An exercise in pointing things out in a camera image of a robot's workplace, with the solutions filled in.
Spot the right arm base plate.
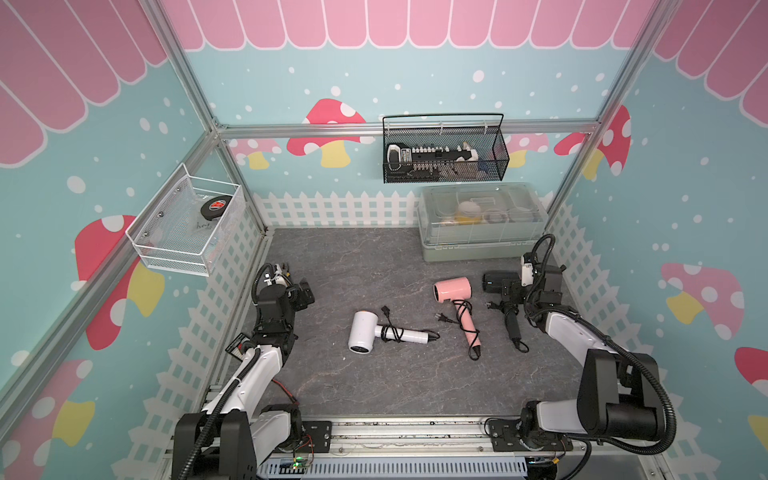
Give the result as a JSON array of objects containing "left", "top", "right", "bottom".
[{"left": 483, "top": 417, "right": 573, "bottom": 454}]

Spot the black red tape measure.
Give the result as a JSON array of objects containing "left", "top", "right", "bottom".
[{"left": 200, "top": 195, "right": 233, "bottom": 221}]

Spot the black wire mesh basket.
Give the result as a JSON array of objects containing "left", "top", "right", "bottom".
[{"left": 381, "top": 113, "right": 510, "bottom": 183}]

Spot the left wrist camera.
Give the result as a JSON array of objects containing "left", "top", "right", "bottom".
[{"left": 264, "top": 264, "right": 292, "bottom": 287}]

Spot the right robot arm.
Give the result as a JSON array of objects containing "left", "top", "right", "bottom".
[{"left": 517, "top": 234, "right": 677, "bottom": 456}]

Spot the black magenta hair dryer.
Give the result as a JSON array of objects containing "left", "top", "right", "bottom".
[{"left": 482, "top": 270, "right": 530, "bottom": 353}]

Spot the green clear-lid storage box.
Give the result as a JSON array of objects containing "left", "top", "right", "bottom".
[{"left": 418, "top": 183, "right": 548, "bottom": 262}]

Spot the white wire mesh basket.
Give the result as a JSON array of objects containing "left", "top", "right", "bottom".
[{"left": 125, "top": 164, "right": 245, "bottom": 277}]

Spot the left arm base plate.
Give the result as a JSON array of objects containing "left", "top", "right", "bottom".
[{"left": 273, "top": 421, "right": 333, "bottom": 455}]

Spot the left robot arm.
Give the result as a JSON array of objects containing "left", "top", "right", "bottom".
[{"left": 171, "top": 263, "right": 315, "bottom": 479}]

